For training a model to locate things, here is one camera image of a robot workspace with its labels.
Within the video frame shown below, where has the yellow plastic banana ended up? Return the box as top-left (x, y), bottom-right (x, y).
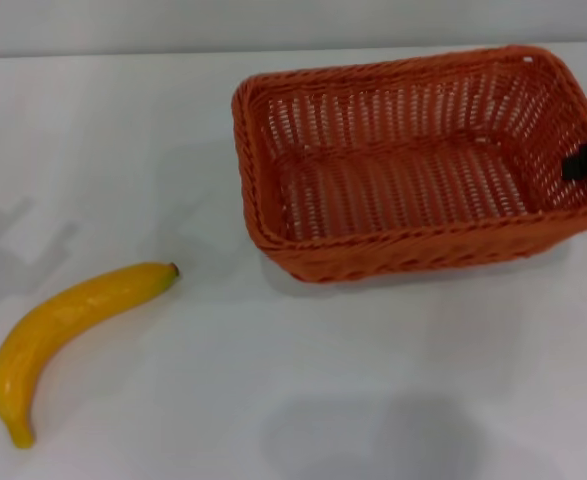
top-left (0, 261), bottom-right (181, 450)

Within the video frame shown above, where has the orange woven plastic basket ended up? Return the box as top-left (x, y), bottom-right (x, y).
top-left (231, 45), bottom-right (587, 285)

